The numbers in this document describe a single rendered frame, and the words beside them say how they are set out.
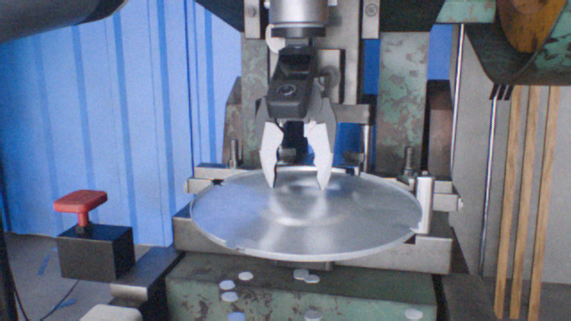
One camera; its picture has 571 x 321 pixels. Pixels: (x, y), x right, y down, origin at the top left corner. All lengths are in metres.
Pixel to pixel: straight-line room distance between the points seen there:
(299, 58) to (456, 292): 0.39
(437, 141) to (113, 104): 1.57
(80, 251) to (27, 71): 1.85
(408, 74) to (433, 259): 0.41
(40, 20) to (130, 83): 2.06
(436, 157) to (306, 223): 0.59
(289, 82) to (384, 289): 0.33
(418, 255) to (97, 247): 0.48
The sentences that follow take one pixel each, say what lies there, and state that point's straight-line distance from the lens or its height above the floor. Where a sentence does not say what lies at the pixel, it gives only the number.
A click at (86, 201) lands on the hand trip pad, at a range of 0.74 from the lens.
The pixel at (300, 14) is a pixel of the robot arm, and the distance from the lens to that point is 0.58.
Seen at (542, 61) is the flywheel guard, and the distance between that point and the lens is 0.67.
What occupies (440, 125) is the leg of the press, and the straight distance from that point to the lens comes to 1.10.
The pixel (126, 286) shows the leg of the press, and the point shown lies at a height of 0.64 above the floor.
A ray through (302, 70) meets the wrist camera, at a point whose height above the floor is 0.95.
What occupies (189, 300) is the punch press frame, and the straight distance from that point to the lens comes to 0.74.
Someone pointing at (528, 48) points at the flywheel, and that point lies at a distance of 0.84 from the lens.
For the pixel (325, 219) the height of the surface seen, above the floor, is 0.78.
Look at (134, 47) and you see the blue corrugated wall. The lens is 2.22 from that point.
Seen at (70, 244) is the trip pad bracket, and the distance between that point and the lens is 0.77.
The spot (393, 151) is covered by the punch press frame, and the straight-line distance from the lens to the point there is 1.02.
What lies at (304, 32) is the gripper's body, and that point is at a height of 1.00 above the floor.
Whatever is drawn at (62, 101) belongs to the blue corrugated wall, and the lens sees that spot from 2.46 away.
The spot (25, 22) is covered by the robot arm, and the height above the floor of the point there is 0.99.
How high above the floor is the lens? 0.99
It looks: 14 degrees down
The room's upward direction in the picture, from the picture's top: straight up
